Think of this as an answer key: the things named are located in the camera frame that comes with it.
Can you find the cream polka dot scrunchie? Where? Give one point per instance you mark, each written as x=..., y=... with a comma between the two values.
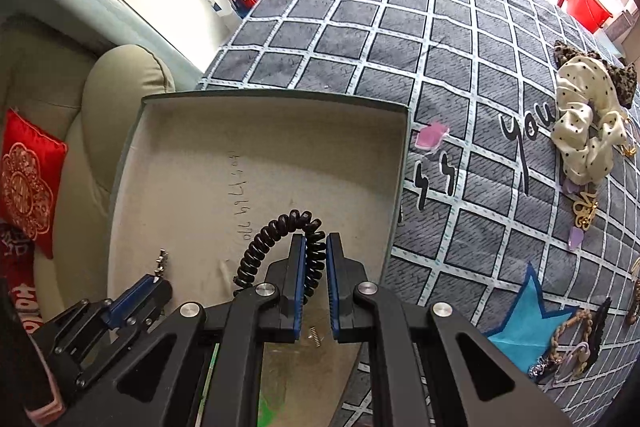
x=580, y=127

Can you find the red printed pillow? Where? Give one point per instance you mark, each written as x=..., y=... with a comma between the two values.
x=20, y=297

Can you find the beige sofa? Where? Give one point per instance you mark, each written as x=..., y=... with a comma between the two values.
x=115, y=77

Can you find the gold hair clip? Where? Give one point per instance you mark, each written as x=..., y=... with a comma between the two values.
x=585, y=209

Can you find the leopard print hair bow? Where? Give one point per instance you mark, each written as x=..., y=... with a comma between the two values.
x=625, y=82

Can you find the small metal spring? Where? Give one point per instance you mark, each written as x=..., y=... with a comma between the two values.
x=315, y=337

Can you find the grey cardboard box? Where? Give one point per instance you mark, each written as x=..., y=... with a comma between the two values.
x=225, y=167

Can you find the small silver earring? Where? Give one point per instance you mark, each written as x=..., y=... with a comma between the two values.
x=161, y=264

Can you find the person's left forearm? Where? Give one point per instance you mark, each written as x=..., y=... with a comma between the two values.
x=45, y=414

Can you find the red patterned cushion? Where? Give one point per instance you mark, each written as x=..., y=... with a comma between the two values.
x=30, y=187

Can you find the lilac translucent hair clip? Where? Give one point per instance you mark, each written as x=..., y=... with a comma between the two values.
x=575, y=238

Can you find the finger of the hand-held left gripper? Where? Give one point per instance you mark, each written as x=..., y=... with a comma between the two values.
x=132, y=297
x=161, y=302

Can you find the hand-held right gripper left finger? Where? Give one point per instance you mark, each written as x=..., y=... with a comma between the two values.
x=299, y=277

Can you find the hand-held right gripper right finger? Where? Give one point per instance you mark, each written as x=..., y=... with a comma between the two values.
x=334, y=287

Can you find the red bucket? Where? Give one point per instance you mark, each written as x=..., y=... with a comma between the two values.
x=585, y=7

